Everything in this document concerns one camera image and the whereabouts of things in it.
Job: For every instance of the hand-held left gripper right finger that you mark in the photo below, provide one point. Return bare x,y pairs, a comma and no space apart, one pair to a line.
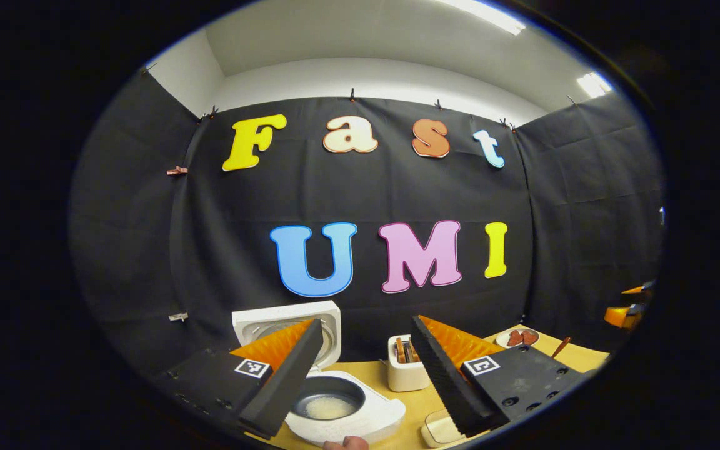
444,381

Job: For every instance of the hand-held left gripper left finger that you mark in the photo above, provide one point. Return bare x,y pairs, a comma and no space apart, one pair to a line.
285,381

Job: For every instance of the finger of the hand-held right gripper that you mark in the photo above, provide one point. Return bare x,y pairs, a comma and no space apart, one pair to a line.
640,289
622,316

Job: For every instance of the clear rice container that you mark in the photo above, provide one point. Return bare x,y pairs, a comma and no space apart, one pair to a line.
438,431

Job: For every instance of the brown wooden spoon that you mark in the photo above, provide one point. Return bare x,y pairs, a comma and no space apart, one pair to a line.
561,347

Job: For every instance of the white rice cooker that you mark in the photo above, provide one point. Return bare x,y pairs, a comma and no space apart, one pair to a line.
372,412

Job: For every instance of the white toaster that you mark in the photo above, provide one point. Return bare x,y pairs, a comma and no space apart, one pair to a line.
407,377

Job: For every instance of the toasted bread slice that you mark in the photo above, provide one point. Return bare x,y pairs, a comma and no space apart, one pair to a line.
400,351
411,352

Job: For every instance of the round white plate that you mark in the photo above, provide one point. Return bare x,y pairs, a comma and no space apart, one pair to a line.
502,342

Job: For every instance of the red meat slice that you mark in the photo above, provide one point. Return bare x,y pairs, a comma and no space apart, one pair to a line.
514,339
529,337

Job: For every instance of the silver cloth clip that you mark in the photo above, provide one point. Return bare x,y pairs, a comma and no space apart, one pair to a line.
178,317

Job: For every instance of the ceiling light panel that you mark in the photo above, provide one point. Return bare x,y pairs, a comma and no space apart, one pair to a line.
592,84

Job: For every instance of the copper cloth clip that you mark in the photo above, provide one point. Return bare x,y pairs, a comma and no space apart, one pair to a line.
177,170

